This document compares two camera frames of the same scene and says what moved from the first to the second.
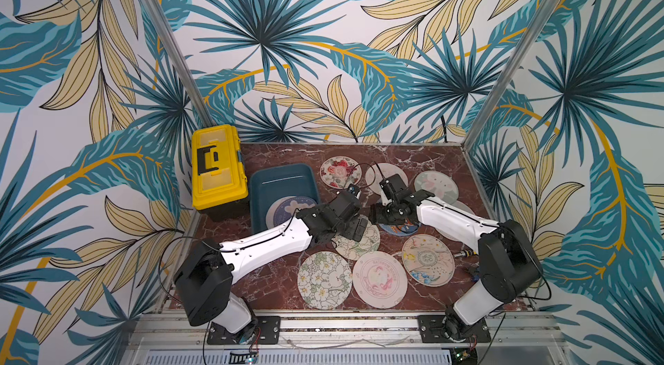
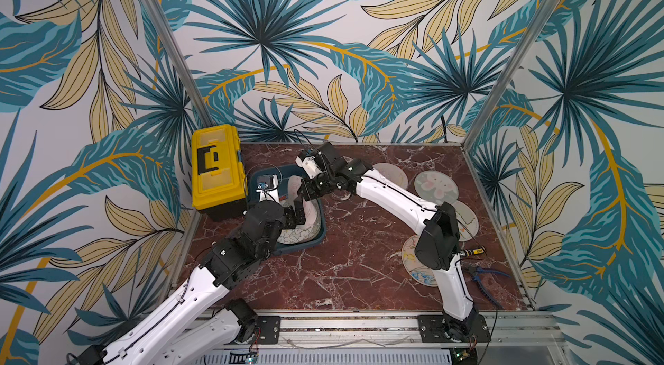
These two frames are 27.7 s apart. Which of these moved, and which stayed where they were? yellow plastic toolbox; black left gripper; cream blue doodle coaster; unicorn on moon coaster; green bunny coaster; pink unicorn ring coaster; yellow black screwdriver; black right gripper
Moved: black right gripper; black left gripper; pink unicorn ring coaster
Stayed: green bunny coaster; cream blue doodle coaster; unicorn on moon coaster; yellow plastic toolbox; yellow black screwdriver
